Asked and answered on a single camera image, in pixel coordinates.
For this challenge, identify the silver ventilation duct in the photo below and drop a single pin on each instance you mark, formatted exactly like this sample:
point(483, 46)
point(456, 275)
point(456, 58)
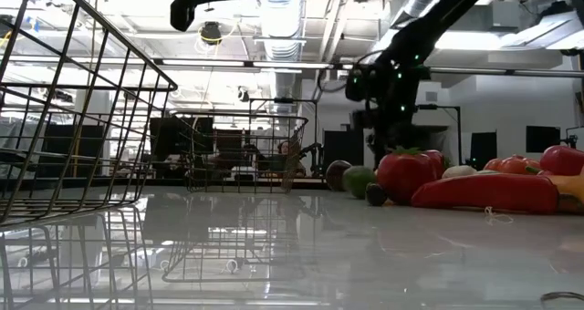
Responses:
point(280, 27)

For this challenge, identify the yellow-orange pepper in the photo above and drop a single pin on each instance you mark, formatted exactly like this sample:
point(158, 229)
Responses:
point(570, 189)

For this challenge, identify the white garlic bulb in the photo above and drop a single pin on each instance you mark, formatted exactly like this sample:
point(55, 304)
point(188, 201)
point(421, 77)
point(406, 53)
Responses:
point(458, 172)

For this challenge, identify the dark brown round fruit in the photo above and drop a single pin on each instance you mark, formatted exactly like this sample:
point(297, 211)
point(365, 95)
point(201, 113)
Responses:
point(336, 175)

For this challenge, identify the small dark round fruit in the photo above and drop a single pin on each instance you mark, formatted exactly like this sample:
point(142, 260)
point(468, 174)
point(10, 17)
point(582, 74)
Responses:
point(376, 194)

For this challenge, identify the big red tomato green calyx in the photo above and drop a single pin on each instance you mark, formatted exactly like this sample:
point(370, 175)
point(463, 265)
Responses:
point(403, 175)

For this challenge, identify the black computer monitor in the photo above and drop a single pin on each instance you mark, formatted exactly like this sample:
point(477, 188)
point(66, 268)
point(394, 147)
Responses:
point(175, 139)
point(343, 148)
point(483, 149)
point(543, 139)

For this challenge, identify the black frame crossbar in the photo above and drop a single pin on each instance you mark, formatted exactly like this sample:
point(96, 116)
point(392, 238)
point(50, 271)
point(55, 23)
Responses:
point(292, 65)

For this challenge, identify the green lime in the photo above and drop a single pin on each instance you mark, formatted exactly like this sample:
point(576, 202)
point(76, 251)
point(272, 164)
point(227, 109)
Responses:
point(358, 181)

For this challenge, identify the red bell pepper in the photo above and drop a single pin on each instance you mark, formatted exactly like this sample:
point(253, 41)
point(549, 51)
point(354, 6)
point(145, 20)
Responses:
point(563, 159)

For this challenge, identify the person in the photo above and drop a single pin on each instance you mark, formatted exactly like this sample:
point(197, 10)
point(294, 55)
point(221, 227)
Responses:
point(286, 155)

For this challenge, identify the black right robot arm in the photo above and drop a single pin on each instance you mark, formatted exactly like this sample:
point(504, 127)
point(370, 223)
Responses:
point(438, 23)

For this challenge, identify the orange-red tomato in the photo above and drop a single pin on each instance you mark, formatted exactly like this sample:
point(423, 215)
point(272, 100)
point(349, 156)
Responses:
point(513, 165)

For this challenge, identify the black dome ceiling camera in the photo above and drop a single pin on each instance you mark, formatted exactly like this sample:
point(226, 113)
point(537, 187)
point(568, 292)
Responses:
point(211, 32)

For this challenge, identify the long red chili pepper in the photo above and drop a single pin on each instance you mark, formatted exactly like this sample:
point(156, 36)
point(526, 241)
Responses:
point(493, 192)

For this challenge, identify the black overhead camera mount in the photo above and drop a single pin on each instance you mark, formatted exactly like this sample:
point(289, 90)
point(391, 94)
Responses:
point(189, 2)

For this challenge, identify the red round vegetable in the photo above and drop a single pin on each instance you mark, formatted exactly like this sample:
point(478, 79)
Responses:
point(438, 160)

